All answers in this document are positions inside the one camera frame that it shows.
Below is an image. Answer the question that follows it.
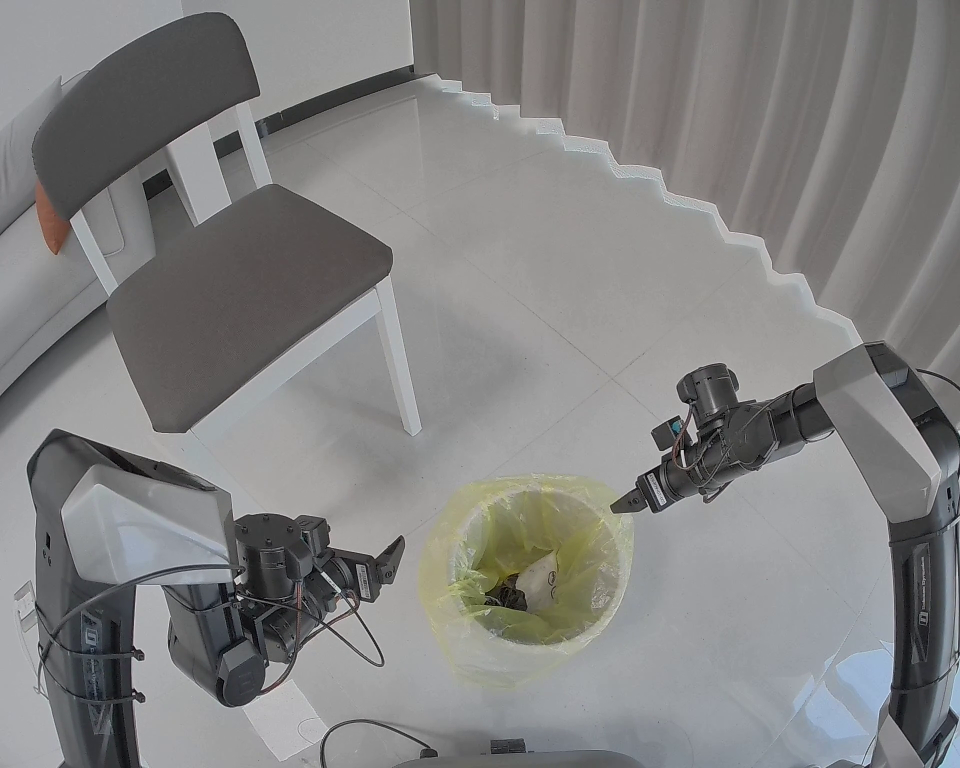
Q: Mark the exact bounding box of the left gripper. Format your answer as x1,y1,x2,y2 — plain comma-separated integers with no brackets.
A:
318,534,407,605

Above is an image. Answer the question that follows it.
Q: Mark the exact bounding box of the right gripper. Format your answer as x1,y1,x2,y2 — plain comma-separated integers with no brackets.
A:
611,450,710,516

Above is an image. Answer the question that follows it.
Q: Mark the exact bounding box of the yellow plastic bag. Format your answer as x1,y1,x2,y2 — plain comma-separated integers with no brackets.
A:
418,472,635,691

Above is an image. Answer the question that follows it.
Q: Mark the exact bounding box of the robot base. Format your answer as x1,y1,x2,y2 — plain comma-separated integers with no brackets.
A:
390,738,627,768

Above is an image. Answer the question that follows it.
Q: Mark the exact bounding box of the white trash bin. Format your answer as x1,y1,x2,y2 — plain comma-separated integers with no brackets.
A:
448,486,627,648

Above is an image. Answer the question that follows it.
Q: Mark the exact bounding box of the crumpled white paper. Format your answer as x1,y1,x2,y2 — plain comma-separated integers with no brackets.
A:
513,551,564,609

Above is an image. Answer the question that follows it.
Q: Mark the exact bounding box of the white chair with grey seat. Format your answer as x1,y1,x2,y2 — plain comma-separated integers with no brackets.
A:
30,11,423,438

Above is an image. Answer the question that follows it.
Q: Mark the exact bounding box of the pale beige curtain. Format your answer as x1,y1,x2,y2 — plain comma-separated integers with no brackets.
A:
408,0,960,399

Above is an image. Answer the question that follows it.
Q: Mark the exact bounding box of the white sofa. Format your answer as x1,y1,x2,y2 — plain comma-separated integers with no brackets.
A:
0,71,162,399

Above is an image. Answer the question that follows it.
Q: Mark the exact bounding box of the orange cushion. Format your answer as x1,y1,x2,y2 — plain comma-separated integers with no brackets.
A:
33,180,72,256

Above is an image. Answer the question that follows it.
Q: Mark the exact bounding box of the black cable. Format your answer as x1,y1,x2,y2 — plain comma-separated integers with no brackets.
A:
258,592,388,695
321,718,438,768

